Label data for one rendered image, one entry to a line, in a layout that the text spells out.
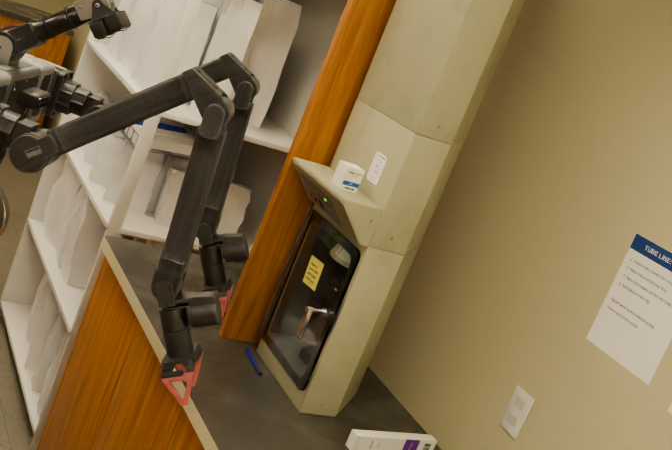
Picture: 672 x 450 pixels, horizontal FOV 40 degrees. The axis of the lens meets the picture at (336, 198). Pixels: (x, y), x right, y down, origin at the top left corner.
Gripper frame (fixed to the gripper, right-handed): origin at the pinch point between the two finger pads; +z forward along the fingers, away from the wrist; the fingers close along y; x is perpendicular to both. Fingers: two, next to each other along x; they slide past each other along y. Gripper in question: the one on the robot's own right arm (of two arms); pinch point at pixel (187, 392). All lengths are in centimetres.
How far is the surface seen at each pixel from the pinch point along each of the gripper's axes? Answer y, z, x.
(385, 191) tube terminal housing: 35, -31, -48
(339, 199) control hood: 30, -31, -37
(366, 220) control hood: 31, -25, -42
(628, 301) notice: 16, -2, -99
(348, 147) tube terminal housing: 56, -39, -40
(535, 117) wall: 65, -39, -91
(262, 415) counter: 24.3, 18.5, -10.9
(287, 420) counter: 26.6, 21.6, -16.5
